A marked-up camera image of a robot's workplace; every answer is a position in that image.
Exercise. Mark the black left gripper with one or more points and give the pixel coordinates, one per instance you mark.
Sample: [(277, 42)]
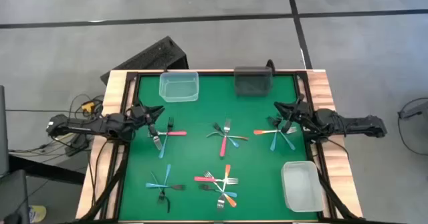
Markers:
[(139, 116)]

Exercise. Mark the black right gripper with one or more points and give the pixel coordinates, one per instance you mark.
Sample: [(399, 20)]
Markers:
[(304, 115)]

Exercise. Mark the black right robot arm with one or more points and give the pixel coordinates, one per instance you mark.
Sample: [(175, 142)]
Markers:
[(361, 125)]

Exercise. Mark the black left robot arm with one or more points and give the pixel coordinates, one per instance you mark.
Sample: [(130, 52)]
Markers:
[(83, 127)]

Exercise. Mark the clear plastic container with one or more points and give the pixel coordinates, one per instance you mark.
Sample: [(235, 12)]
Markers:
[(179, 87)]

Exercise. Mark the dark smoked plastic container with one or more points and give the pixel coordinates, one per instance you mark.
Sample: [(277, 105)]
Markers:
[(252, 83)]

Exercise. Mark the black clamp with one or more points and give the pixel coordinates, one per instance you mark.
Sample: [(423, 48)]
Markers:
[(271, 62)]

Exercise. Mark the green table mat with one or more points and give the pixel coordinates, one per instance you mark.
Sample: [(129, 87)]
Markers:
[(207, 113)]

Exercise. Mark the black perforated crate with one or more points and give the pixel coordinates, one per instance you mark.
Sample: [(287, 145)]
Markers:
[(157, 55)]

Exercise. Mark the frosted white plastic container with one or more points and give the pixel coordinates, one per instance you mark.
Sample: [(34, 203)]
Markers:
[(301, 187)]

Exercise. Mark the black stand base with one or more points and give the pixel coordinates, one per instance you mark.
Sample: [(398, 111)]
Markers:
[(78, 145)]

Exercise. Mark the black beam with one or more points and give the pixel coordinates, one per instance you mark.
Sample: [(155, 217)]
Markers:
[(47, 170)]

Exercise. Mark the grey stand leg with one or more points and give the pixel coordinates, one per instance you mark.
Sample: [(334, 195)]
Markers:
[(414, 112)]

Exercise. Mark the grey panel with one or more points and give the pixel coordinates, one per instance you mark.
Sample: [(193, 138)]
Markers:
[(3, 130)]

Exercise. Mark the yellow and blue object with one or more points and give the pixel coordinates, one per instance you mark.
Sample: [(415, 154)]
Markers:
[(38, 214)]

